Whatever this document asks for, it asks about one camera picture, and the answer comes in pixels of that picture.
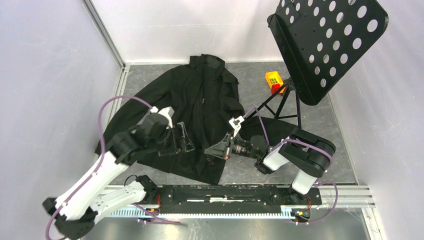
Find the white slotted cable duct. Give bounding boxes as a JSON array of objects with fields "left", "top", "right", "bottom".
[{"left": 107, "top": 205, "right": 307, "bottom": 220}]

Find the black perforated music stand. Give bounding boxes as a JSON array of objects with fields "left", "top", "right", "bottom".
[{"left": 245, "top": 0, "right": 389, "bottom": 130}]

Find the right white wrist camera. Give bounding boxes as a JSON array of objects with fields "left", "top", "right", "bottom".
[{"left": 228, "top": 116, "right": 245, "bottom": 138}]

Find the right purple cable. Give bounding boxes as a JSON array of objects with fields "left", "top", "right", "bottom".
[{"left": 243, "top": 104, "right": 339, "bottom": 225}]

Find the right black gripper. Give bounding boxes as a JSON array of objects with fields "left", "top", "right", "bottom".
[{"left": 204, "top": 131, "right": 259, "bottom": 160}]

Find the purple cable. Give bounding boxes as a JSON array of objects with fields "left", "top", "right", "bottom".
[
  {"left": 243, "top": 104, "right": 339, "bottom": 225},
  {"left": 44, "top": 96, "right": 182, "bottom": 240}
]

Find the black zip jacket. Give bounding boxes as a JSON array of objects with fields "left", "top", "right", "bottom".
[{"left": 95, "top": 53, "right": 299, "bottom": 186}]

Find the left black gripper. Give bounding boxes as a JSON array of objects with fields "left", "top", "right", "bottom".
[{"left": 149, "top": 121, "right": 195, "bottom": 156}]

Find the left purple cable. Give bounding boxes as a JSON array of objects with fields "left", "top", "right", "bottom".
[{"left": 44, "top": 96, "right": 182, "bottom": 240}]

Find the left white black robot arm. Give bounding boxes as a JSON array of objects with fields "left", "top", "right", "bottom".
[{"left": 42, "top": 109, "right": 195, "bottom": 240}]

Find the yellow and red toy block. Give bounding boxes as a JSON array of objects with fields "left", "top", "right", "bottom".
[{"left": 265, "top": 71, "right": 284, "bottom": 94}]

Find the aluminium frame rail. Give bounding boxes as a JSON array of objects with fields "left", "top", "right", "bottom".
[{"left": 99, "top": 184, "right": 376, "bottom": 209}]

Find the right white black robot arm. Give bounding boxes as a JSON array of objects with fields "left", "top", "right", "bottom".
[{"left": 204, "top": 128, "right": 337, "bottom": 204}]

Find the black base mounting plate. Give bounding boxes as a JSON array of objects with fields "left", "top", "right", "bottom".
[{"left": 141, "top": 184, "right": 322, "bottom": 214}]

